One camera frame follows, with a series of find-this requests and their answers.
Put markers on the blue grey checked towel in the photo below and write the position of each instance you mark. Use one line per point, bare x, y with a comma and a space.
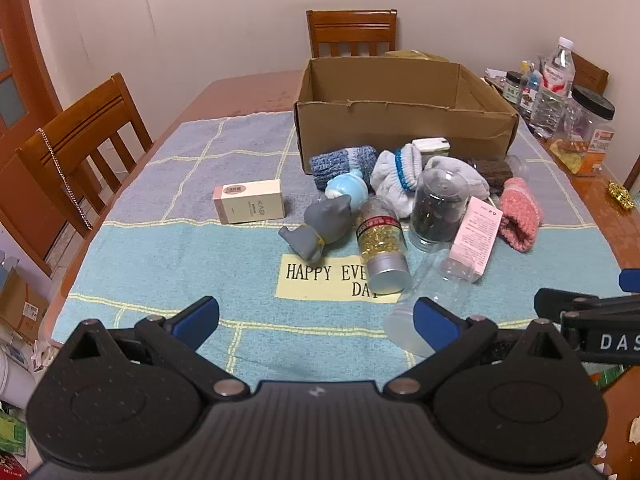
200, 250

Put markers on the gold ornament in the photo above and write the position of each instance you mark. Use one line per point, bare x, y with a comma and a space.
620, 195

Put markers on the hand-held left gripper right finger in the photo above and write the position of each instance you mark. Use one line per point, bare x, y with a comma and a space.
435, 325

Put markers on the beige package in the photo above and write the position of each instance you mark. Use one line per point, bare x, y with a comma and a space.
415, 55

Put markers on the capsule bottle silver cap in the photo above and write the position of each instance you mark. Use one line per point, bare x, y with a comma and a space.
382, 245

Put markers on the beige pink carton box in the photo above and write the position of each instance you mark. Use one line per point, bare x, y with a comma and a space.
250, 202

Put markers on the small jar red label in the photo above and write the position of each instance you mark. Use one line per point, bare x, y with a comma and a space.
528, 100

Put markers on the pink white carton box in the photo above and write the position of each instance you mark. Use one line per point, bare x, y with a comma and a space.
475, 240

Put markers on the grey toy animal figure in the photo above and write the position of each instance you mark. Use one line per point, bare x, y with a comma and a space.
325, 222

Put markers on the brown cardboard box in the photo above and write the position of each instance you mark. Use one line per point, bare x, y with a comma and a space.
400, 125

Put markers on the light blue toy bottle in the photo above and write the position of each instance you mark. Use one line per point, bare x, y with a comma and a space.
347, 187

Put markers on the blue marled knit sock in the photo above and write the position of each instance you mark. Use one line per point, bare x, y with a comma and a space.
340, 162

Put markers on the wooden door glass panes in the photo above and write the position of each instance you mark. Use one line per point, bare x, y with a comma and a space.
30, 35

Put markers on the white bucket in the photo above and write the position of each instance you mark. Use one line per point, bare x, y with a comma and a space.
15, 375

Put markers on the small cardboard box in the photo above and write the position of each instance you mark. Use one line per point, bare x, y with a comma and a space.
22, 305

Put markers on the white papers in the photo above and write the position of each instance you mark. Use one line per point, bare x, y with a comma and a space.
495, 77

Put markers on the clear jar with black bands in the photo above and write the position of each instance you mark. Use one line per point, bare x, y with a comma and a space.
435, 210

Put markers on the white blue sock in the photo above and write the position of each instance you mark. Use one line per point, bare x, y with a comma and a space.
395, 180

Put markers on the green white tissue pack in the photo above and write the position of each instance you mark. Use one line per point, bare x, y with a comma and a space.
432, 146

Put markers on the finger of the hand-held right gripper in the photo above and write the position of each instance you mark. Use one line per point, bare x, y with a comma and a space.
550, 304
630, 279

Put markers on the pink knit sock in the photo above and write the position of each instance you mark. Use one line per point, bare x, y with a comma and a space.
520, 215

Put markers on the clear water bottle red label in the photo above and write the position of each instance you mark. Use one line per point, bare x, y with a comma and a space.
550, 95

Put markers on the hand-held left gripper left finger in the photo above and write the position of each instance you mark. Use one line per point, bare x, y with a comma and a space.
197, 317

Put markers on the large plastic jar black lid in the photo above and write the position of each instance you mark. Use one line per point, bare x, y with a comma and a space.
592, 130

